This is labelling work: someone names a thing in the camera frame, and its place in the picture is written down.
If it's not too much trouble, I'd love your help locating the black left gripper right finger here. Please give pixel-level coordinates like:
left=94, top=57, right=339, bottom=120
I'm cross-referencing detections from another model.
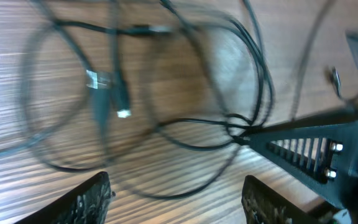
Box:
left=241, top=175, right=319, bottom=224

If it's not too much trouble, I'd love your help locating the black USB cable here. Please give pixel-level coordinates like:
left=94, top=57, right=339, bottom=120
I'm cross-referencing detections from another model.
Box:
left=51, top=0, right=175, bottom=119

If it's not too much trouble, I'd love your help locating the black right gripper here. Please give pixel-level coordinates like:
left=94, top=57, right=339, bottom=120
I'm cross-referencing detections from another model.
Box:
left=247, top=108, right=358, bottom=210

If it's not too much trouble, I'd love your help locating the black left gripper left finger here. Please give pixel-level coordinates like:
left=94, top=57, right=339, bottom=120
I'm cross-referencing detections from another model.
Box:
left=18, top=171, right=116, bottom=224

